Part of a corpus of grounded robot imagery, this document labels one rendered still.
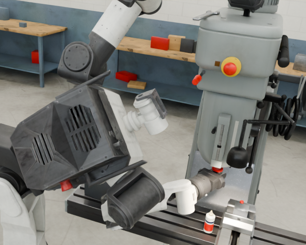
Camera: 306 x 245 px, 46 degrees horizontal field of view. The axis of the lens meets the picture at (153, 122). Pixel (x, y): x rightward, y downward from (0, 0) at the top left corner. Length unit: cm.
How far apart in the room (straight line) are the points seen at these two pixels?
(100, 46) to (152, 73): 496
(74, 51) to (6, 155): 36
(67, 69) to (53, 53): 576
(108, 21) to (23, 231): 73
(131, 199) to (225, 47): 54
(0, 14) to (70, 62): 589
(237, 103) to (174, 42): 403
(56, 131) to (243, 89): 65
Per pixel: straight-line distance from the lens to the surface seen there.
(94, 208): 174
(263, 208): 364
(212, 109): 135
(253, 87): 127
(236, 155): 125
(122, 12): 111
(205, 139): 141
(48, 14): 673
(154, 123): 105
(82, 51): 106
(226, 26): 115
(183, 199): 137
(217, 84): 128
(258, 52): 115
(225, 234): 158
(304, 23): 559
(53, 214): 327
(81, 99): 93
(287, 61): 118
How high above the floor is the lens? 204
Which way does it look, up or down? 24 degrees down
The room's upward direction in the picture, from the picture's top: 5 degrees clockwise
